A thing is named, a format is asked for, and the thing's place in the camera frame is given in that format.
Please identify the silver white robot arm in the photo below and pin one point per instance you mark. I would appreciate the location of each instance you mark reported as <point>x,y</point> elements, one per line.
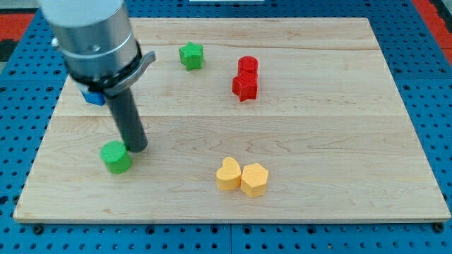
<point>97,42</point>

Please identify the red star block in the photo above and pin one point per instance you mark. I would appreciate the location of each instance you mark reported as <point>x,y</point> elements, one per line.
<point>245,86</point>

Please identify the green star block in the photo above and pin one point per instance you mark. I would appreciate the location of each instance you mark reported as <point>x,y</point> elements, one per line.
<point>191,56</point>

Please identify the light wooden board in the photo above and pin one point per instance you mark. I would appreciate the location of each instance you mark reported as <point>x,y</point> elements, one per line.
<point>328,124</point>

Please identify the yellow heart block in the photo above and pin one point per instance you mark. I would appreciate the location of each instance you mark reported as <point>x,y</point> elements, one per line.
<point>228,176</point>

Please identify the yellow hexagon block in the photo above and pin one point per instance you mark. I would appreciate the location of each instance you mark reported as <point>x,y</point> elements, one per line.
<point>254,180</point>

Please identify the red cylinder block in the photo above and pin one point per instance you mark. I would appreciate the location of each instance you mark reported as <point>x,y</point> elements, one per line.
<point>247,64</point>

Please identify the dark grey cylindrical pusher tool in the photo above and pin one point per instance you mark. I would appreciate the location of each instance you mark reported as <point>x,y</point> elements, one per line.
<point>128,121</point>

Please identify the green cylinder block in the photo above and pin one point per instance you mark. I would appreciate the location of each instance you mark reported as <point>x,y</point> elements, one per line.
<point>115,157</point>

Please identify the blue block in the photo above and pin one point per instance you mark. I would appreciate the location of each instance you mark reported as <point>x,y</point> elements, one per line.
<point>96,98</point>

